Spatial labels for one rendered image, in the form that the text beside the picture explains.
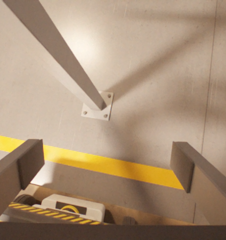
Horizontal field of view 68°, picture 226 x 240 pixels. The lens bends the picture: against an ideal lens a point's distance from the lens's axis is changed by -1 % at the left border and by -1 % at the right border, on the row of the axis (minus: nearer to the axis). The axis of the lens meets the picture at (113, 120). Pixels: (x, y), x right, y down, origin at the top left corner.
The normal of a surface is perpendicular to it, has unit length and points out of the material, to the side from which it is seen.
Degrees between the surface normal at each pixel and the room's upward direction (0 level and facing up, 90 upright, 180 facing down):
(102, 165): 0
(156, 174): 0
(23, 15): 90
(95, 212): 0
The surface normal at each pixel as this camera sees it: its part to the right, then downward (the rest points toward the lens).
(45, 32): 0.98, 0.16
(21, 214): -0.12, -0.16
